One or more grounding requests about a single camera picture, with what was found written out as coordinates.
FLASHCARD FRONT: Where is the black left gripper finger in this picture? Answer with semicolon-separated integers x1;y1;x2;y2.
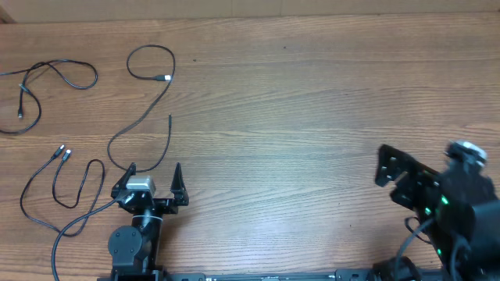
110;162;137;199
170;162;189;206

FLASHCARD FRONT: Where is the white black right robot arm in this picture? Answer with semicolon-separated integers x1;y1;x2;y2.
367;140;499;280

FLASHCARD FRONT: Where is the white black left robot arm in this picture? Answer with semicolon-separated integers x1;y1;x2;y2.
108;163;189;280

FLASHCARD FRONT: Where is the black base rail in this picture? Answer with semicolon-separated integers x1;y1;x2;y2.
97;267;442;281

